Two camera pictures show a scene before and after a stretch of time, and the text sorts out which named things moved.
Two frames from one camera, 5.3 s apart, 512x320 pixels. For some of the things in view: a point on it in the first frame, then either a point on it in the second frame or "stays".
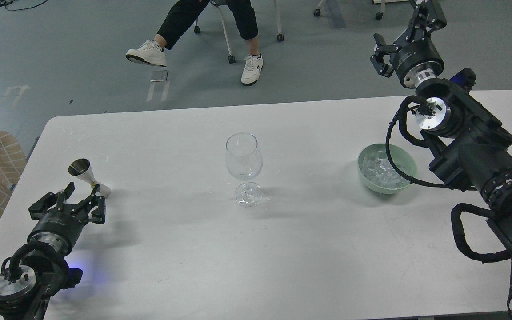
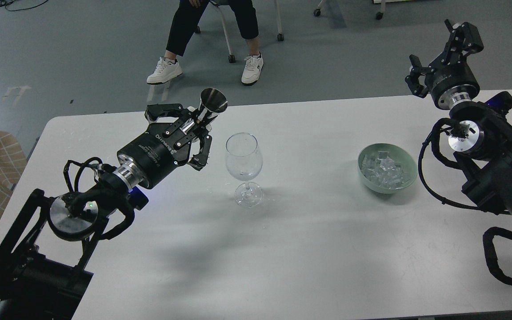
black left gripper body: x=60 y=226 → x=162 y=147
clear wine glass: x=244 y=161 stays
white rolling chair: x=220 y=3 stays
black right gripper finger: x=427 y=18 → x=464 y=39
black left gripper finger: x=98 y=215 → x=199 y=160
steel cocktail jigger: x=82 y=167 → x=212 y=102
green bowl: x=378 y=174 stays
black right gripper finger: x=378 y=59 → x=412 y=80
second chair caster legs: x=379 y=15 stays
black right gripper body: x=418 y=58 → x=451 y=81
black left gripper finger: x=38 y=209 → x=155 y=111
